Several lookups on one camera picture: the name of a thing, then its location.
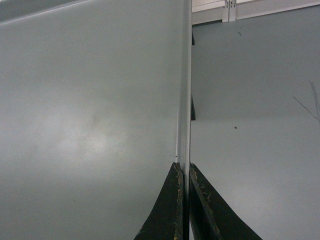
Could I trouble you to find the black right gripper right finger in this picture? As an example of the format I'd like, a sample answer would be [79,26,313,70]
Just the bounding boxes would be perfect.
[189,163,261,240]

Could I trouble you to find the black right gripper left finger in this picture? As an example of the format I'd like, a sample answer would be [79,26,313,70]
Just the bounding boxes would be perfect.
[135,162,184,240]

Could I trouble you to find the white metal shelving unit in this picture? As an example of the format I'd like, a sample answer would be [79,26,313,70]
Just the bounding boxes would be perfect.
[192,0,320,25]

